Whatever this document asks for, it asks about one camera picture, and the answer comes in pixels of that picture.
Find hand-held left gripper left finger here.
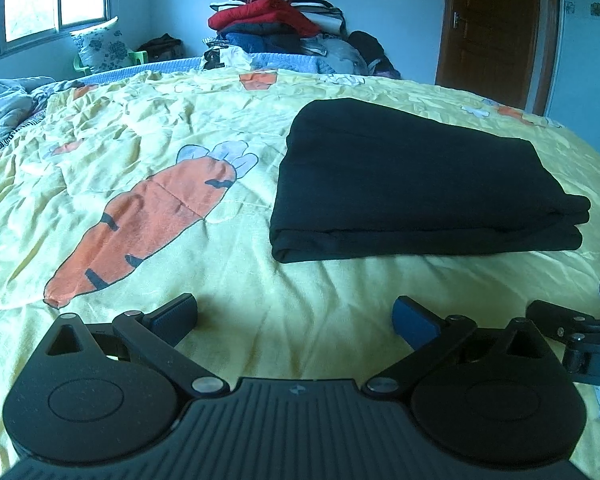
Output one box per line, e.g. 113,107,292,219
45,294,230,401

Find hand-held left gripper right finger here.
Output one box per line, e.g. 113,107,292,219
362,296,548,402

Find black pants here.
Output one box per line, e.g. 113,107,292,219
269,98,592,264

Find yellow carrot print bedsheet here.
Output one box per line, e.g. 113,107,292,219
0,67,600,480

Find striped cloth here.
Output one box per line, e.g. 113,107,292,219
0,111,48,160

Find blue quilted mattress pad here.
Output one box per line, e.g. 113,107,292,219
77,52,331,86

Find green plastic chair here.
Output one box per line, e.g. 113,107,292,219
73,48,148,72

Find dark bag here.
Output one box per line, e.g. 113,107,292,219
137,33,185,61

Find grey crumpled duvet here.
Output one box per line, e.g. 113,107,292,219
0,76,88,153

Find floral pillow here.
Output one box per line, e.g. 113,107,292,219
70,16,133,75

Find brown wooden door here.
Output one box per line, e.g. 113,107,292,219
434,0,563,117

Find pile of clothes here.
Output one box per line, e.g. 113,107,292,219
200,0,401,80

